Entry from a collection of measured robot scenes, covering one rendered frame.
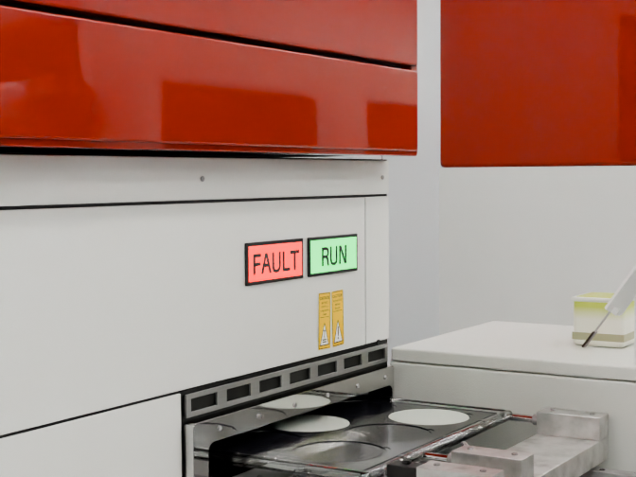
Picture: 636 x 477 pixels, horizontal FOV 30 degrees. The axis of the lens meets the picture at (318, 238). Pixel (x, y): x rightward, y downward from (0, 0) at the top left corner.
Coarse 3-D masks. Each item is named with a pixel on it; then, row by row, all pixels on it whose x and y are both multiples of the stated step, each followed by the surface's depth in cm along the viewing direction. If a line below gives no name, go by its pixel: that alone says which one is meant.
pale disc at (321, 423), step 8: (296, 416) 147; (304, 416) 147; (312, 416) 147; (320, 416) 147; (328, 416) 147; (272, 424) 143; (280, 424) 143; (288, 424) 143; (296, 424) 143; (304, 424) 143; (312, 424) 143; (320, 424) 143; (328, 424) 143; (336, 424) 143; (344, 424) 143
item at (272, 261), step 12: (252, 252) 133; (264, 252) 135; (276, 252) 137; (288, 252) 139; (300, 252) 141; (252, 264) 133; (264, 264) 135; (276, 264) 137; (288, 264) 139; (300, 264) 142; (252, 276) 133; (264, 276) 135; (276, 276) 137; (288, 276) 139
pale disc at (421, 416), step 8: (392, 416) 147; (400, 416) 147; (408, 416) 147; (416, 416) 147; (424, 416) 147; (432, 416) 147; (440, 416) 147; (448, 416) 147; (456, 416) 147; (464, 416) 147; (424, 424) 142; (432, 424) 142; (440, 424) 142
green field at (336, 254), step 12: (312, 240) 144; (324, 240) 146; (336, 240) 148; (348, 240) 151; (312, 252) 144; (324, 252) 146; (336, 252) 149; (348, 252) 151; (312, 264) 144; (324, 264) 146; (336, 264) 149; (348, 264) 151
